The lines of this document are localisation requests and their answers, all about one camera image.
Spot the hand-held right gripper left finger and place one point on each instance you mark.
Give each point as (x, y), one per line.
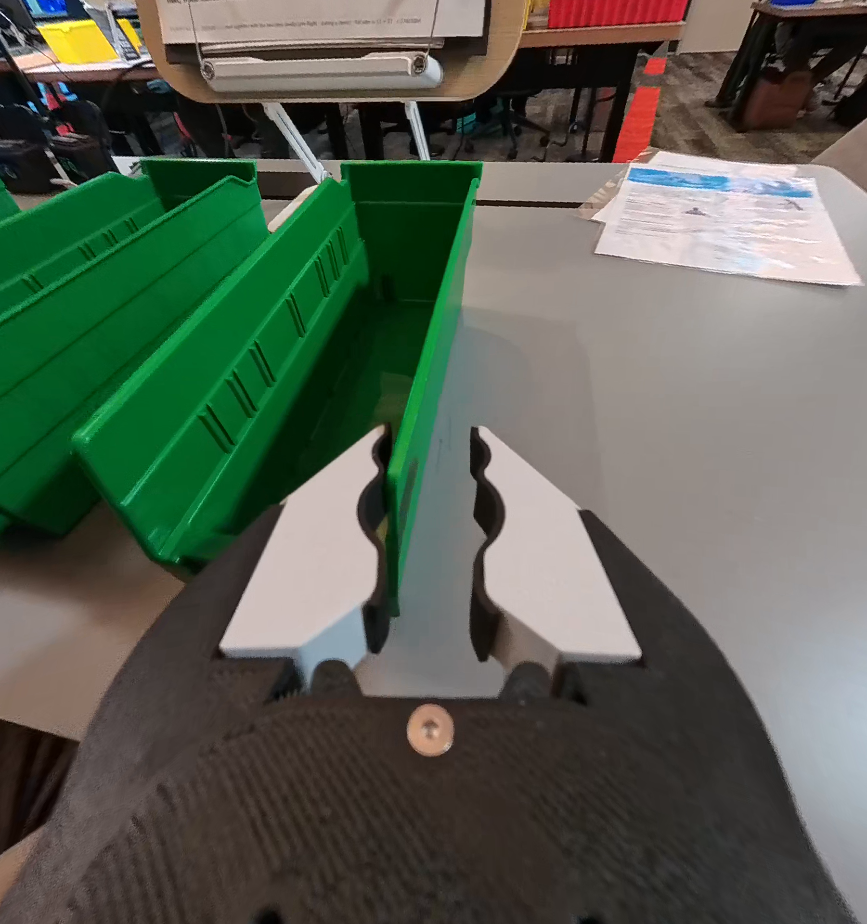
(303, 585)

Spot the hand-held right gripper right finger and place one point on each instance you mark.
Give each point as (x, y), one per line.
(556, 585)

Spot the beige document holder board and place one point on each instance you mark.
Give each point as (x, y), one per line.
(476, 72)

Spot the laminated paper sheet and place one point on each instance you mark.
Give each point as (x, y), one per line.
(729, 231)

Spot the red plastic bin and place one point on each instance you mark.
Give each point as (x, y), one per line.
(621, 14)

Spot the grey desk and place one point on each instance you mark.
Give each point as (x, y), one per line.
(657, 433)
(866, 144)

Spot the silver clip bar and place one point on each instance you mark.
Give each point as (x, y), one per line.
(318, 74)

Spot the white holder stand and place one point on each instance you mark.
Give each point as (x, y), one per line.
(292, 137)

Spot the brown bag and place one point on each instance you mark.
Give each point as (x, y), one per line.
(776, 101)

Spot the yellow plastic bin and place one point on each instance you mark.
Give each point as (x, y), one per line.
(86, 43)

